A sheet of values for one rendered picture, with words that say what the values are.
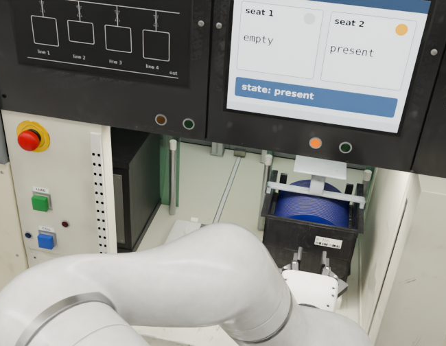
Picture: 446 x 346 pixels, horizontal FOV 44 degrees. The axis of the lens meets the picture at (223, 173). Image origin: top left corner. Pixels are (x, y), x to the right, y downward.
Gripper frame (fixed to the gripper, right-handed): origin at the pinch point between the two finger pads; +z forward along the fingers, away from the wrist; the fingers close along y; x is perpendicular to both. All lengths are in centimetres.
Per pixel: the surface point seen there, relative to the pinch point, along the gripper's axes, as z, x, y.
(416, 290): -3.4, 0.4, 18.9
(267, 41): 1.8, 40.4, -12.6
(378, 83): 1.7, 36.1, 5.1
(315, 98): 1.8, 32.1, -4.0
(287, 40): 1.8, 41.0, -9.7
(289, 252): 21.6, -16.7, -4.1
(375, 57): 1.7, 40.1, 3.9
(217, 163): 81, -32, -33
